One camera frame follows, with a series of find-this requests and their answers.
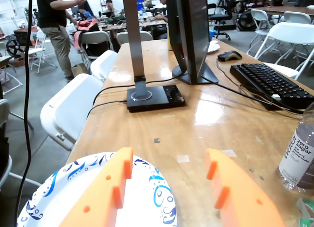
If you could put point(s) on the black grey computer mouse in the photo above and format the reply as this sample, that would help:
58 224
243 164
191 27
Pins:
228 55

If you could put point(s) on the seated person with glasses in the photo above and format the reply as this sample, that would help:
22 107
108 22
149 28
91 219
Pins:
110 7

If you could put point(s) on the stack of white plates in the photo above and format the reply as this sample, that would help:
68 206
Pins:
213 47

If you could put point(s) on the person in khaki trousers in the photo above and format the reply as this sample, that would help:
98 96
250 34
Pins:
50 10

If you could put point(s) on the vitaminwater bottle white label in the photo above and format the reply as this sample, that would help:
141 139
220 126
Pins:
299 158

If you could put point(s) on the long wooden folding table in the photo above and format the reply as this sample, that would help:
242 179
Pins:
289 10

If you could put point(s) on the salmon jacket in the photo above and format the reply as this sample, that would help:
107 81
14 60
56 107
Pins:
86 25

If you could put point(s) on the green tape dispenser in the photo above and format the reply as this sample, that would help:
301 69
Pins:
306 212

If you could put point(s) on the clear tape strip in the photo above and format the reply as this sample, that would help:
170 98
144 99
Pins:
182 158
229 153

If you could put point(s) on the black computer monitor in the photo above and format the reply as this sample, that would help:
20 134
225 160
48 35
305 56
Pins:
193 28

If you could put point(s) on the blue plastic bin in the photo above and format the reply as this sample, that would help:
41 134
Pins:
212 35

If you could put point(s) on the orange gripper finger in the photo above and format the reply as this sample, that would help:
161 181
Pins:
243 200
103 195

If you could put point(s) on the person in dark shirt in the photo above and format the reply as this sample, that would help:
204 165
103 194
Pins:
83 6

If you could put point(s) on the black office chair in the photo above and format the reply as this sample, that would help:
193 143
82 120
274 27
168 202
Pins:
220 17

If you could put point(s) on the black keyboard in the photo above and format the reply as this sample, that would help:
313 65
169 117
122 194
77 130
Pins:
269 82

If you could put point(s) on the cluttered wooden worktable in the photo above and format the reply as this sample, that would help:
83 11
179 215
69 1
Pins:
147 23

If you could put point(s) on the yellow container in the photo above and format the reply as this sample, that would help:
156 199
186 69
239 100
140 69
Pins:
170 40

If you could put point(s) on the blue patterned paper plate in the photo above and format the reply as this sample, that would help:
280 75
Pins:
61 195

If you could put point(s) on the white folding chair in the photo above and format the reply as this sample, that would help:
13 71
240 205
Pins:
122 37
104 63
260 17
4 111
71 109
95 39
296 17
40 37
289 31

